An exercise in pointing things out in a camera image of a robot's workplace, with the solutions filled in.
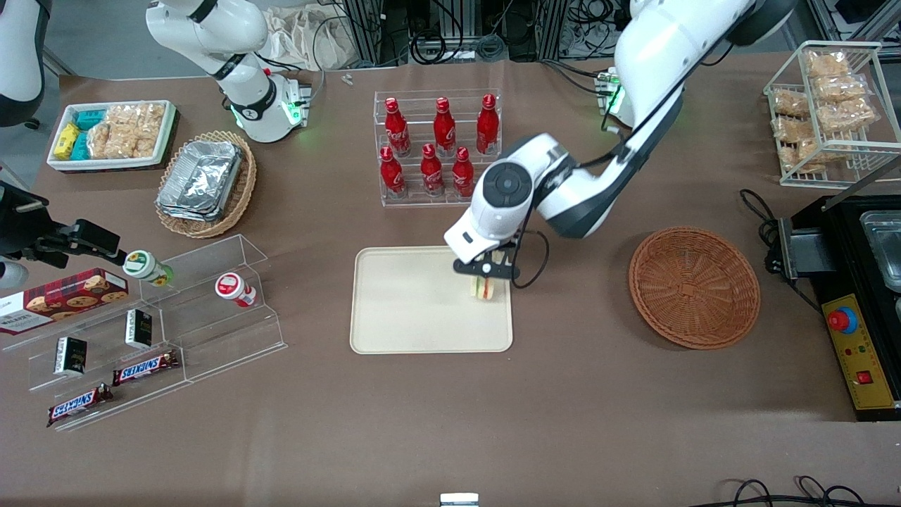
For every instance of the beige plastic serving tray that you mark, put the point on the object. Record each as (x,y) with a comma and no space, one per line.
(415,303)

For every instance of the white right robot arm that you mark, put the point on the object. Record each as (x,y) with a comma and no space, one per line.
(211,32)

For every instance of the red chocolate chip cookie box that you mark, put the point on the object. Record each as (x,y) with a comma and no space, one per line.
(63,299)

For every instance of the aluminium foil tray stack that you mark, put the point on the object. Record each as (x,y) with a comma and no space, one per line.
(200,179)

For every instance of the red cola bottle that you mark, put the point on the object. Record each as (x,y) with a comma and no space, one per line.
(462,176)
(432,174)
(444,130)
(488,127)
(392,176)
(396,130)

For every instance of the teal snack packet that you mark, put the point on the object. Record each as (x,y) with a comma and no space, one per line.
(90,119)
(81,146)

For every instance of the triangle sandwich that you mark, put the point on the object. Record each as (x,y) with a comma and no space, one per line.
(483,290)

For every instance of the snickers chocolate bar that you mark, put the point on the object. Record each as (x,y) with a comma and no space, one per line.
(79,405)
(146,367)

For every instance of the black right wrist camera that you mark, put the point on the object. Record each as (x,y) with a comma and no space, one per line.
(95,241)

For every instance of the black appliance housing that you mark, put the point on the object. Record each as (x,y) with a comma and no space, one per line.
(838,267)

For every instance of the red rocker switch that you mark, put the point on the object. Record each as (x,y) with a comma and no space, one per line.
(864,377)

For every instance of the white rectangular snack tray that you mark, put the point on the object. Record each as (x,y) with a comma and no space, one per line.
(112,163)

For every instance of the green capped small bottle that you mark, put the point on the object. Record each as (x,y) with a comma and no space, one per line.
(144,266)

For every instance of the oval light wicker basket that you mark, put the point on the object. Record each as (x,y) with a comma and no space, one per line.
(243,190)

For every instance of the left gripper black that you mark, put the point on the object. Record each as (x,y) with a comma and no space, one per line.
(507,246)

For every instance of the yellow control panel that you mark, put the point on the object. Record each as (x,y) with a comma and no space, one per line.
(862,352)

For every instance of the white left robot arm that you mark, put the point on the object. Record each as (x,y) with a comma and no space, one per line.
(654,49)

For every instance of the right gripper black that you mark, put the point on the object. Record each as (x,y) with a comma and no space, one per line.
(21,227)

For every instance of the red capped small bottle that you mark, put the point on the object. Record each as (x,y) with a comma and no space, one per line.
(234,289)

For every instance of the aluminium profile frame rack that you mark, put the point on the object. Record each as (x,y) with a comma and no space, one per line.
(373,28)

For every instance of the clear bag of rice crackers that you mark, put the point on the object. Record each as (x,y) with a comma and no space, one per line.
(104,139)
(144,127)

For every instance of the clear acrylic bottle display stand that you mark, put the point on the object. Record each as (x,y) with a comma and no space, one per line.
(422,201)

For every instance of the clear bag of fried snacks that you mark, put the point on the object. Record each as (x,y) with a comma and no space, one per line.
(802,155)
(841,88)
(792,128)
(827,65)
(848,116)
(790,103)

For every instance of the crumpled beige paper bag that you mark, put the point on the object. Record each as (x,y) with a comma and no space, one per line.
(310,35)

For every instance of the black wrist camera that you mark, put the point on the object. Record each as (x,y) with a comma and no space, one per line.
(95,241)
(512,262)

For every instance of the yellow snack packet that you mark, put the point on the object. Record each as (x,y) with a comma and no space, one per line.
(67,141)

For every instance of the round brown wicker basket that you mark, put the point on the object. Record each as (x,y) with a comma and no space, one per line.
(693,289)

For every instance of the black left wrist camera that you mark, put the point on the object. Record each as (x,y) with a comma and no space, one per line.
(512,262)

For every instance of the clear acrylic stepped shelf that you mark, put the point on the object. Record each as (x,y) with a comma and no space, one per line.
(232,338)
(105,352)

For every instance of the red emergency stop button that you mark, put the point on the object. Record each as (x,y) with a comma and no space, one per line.
(842,320)

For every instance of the small black carton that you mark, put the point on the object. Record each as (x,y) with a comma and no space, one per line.
(139,328)
(70,355)

